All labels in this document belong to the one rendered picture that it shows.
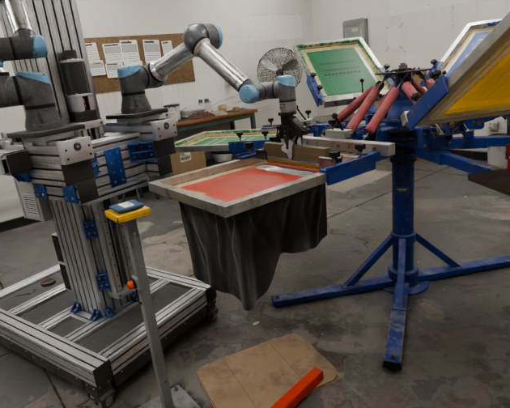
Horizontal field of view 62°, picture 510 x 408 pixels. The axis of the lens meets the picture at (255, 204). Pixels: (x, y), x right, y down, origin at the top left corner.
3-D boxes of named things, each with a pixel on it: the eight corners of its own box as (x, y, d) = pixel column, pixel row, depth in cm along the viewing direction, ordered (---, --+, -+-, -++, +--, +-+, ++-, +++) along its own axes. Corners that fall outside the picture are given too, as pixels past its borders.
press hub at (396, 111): (413, 306, 247) (415, 62, 206) (359, 284, 277) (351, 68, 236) (448, 281, 269) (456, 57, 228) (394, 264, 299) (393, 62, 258)
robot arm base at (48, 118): (19, 131, 178) (12, 108, 175) (52, 125, 189) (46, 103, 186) (38, 131, 169) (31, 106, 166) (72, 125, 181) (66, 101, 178)
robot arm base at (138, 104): (115, 114, 216) (111, 94, 213) (138, 110, 227) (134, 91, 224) (134, 113, 207) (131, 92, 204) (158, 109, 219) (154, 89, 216)
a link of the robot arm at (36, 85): (57, 103, 174) (48, 68, 170) (20, 107, 168) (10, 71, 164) (53, 102, 184) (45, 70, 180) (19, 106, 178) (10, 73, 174)
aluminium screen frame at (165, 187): (226, 218, 140) (224, 206, 138) (149, 190, 184) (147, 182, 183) (374, 165, 184) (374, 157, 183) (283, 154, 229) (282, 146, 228)
